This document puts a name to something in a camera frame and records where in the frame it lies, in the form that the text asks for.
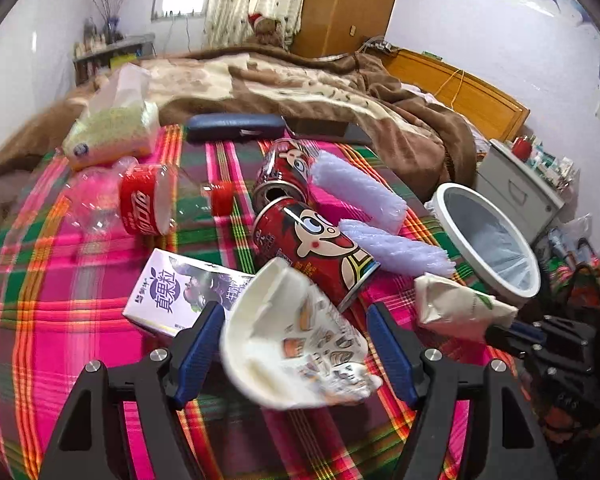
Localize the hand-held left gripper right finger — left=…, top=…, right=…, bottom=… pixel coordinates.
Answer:
left=366, top=302, right=561, bottom=480

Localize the red cartoon drink can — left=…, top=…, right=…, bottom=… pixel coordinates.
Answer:
left=252, top=137, right=321, bottom=211
left=252, top=197, right=382, bottom=313

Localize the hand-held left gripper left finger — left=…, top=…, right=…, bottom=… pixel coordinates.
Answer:
left=39, top=301, right=227, bottom=480

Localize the clutter of small jars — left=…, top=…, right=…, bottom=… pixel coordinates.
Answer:
left=527, top=135, right=581, bottom=191

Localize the grey nightstand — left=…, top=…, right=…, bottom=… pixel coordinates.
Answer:
left=475, top=139, right=566, bottom=246

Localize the crushed white printed paper cup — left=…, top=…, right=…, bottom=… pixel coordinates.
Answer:
left=219, top=257, right=383, bottom=408

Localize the dark blue glasses case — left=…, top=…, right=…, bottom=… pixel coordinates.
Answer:
left=186, top=113, right=287, bottom=143

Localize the cream carton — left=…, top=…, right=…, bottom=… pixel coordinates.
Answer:
left=414, top=272, right=518, bottom=343

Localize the brown teddy bear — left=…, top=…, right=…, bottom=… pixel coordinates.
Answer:
left=247, top=11, right=291, bottom=51

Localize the vase of dry branches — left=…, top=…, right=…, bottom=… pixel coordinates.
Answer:
left=87, top=0, right=136, bottom=43

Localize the clear plastic cola bottle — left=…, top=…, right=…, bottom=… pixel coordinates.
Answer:
left=65, top=157, right=238, bottom=238

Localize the cluttered side table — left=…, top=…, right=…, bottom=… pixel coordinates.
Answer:
left=74, top=33, right=157, bottom=86

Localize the wooden headboard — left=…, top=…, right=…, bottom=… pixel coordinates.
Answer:
left=382, top=49, right=531, bottom=143

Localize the purple milk carton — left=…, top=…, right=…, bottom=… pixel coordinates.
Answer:
left=122, top=249, right=256, bottom=337

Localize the white trash bin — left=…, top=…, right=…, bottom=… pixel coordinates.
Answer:
left=425, top=183, right=542, bottom=309

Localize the white foam fruit net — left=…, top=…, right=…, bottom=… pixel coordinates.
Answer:
left=312, top=151, right=408, bottom=235
left=339, top=219, right=456, bottom=277

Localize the wooden wardrobe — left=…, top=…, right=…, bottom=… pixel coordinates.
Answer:
left=290, top=0, right=406, bottom=58

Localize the black smartphone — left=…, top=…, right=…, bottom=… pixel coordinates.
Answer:
left=281, top=115, right=373, bottom=147

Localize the row of small bottles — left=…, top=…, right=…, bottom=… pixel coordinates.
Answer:
left=75, top=17, right=111, bottom=58

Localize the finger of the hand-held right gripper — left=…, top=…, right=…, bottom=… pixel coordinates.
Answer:
left=510, top=316, right=551, bottom=343
left=484, top=325, right=531, bottom=357

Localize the clear plastic bag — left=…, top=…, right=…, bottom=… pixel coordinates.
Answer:
left=562, top=215, right=593, bottom=241

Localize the soft tissue pack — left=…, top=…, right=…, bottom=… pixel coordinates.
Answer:
left=62, top=63, right=161, bottom=171

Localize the brown patterned blanket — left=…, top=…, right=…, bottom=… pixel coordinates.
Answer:
left=0, top=45, right=478, bottom=201

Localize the pink plaid bed sheet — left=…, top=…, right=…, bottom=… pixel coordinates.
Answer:
left=0, top=125, right=531, bottom=480

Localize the yellow cable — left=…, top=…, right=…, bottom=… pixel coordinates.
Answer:
left=437, top=67, right=466, bottom=106

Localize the blue white wall poster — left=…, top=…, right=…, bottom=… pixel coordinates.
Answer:
left=537, top=0, right=593, bottom=26

